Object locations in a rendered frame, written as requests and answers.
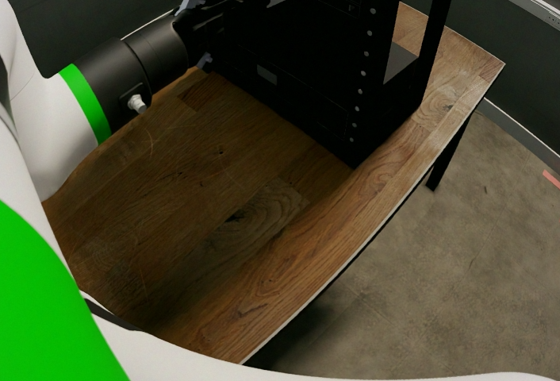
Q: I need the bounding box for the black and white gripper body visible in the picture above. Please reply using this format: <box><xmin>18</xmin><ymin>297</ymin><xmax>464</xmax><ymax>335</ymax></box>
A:
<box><xmin>122</xmin><ymin>6</ymin><xmax>215</xmax><ymax>95</ymax></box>

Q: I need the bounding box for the black server rack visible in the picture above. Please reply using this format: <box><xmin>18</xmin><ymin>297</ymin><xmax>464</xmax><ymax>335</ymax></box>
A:
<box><xmin>214</xmin><ymin>0</ymin><xmax>451</xmax><ymax>170</ymax></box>

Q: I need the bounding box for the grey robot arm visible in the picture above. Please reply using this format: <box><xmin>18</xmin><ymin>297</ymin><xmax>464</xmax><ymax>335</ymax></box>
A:
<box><xmin>0</xmin><ymin>0</ymin><xmax>554</xmax><ymax>381</ymax></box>

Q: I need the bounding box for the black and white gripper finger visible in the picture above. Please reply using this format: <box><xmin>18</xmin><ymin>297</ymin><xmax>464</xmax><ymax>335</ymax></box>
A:
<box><xmin>193</xmin><ymin>0</ymin><xmax>285</xmax><ymax>74</ymax></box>
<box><xmin>175</xmin><ymin>0</ymin><xmax>274</xmax><ymax>37</ymax></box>

